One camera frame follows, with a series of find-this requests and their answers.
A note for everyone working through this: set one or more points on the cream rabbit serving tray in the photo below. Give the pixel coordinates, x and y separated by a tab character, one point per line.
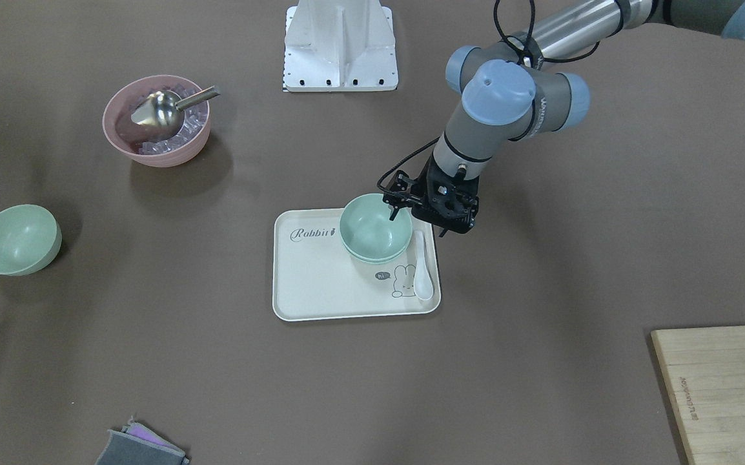
316	278

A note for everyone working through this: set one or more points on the bamboo cutting board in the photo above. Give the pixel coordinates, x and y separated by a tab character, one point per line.
704	374

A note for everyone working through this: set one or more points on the grey folded cloth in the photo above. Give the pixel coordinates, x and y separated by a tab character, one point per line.
136	443

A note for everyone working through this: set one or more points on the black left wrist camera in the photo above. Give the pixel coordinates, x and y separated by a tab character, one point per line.
399	191

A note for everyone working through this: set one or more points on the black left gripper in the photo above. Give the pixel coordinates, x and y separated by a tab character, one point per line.
400	192

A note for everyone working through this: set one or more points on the green bowl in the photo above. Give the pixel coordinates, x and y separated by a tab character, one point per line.
30	239
365	227
375	260

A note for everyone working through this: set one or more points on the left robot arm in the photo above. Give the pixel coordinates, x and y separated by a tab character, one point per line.
505	94

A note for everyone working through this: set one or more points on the pink bowl with ice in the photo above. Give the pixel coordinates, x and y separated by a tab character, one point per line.
179	149

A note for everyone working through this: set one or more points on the white ceramic spoon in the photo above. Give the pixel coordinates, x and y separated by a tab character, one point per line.
423	286

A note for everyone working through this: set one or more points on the green bowl on tray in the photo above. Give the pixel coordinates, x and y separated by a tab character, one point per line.
375	260

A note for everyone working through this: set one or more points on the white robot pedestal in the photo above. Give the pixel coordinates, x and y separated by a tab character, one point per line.
339	46

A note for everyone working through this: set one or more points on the metal ice scoop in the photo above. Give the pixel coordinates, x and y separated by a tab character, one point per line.
161	115

